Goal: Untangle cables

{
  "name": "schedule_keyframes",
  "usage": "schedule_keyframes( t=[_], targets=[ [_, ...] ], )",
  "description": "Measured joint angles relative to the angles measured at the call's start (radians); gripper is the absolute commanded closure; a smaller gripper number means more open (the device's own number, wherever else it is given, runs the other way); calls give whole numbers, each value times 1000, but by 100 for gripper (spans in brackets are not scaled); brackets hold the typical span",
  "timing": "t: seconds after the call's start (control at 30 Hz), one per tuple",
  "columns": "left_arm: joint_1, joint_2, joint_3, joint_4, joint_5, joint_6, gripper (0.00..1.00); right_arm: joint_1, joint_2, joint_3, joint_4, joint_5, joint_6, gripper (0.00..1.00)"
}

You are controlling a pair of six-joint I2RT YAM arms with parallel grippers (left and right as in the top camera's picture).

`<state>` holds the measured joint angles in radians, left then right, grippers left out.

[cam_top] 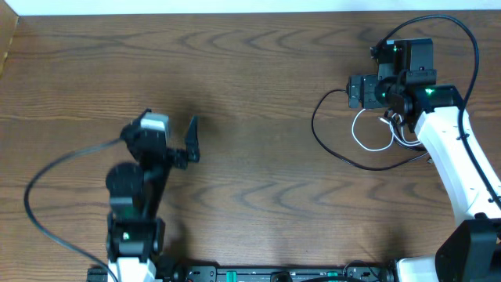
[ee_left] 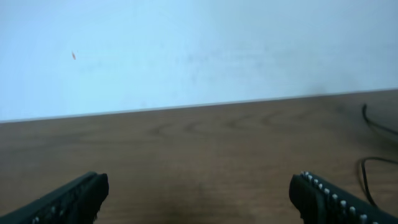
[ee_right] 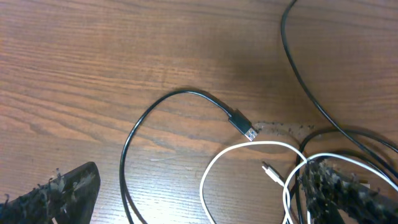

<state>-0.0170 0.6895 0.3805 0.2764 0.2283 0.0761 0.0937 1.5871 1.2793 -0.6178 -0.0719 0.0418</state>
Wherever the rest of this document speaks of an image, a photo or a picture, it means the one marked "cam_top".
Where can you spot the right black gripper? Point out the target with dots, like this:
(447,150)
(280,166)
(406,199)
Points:
(369,83)

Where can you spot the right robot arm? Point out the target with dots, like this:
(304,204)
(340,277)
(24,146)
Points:
(406,84)

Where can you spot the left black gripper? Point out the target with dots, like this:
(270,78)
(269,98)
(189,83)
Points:
(181,158)

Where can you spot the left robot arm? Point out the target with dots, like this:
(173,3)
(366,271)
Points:
(135,233)

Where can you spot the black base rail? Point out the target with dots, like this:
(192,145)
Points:
(282,274)

